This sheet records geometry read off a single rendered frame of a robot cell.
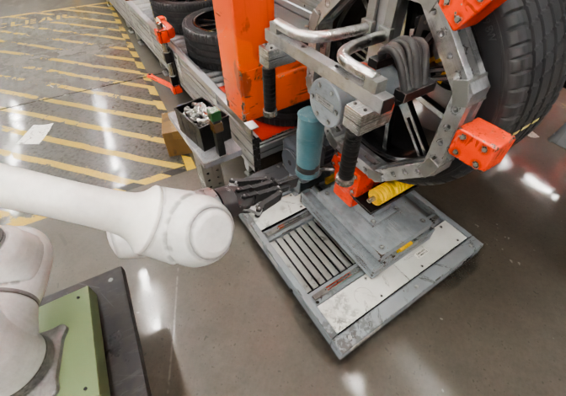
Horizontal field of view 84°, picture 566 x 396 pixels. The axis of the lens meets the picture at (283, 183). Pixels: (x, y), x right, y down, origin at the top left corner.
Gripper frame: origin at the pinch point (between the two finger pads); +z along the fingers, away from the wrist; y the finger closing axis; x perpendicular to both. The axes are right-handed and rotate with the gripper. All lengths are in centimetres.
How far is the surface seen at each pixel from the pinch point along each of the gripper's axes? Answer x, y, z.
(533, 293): 45, -62, 101
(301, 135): -2.3, 16.1, 18.9
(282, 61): -24.2, 19.8, 8.2
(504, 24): -45, -20, 26
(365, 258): 45, -11, 47
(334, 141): 0.3, 12.6, 32.3
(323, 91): -21.5, 6.0, 11.0
